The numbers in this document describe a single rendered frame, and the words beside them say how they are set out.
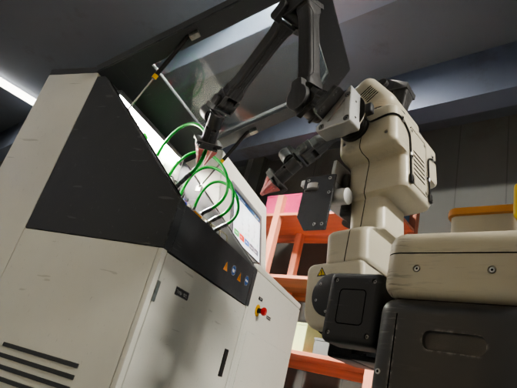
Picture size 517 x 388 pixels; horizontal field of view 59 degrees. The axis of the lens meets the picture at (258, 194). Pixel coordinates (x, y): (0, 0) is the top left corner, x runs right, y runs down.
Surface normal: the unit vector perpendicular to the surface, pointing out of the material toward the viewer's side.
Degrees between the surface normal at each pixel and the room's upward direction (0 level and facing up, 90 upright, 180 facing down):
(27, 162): 90
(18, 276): 90
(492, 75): 90
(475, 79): 90
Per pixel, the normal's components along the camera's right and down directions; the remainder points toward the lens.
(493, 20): -0.24, 0.89
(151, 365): 0.91, 0.07
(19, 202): -0.33, -0.45
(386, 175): -0.64, -0.45
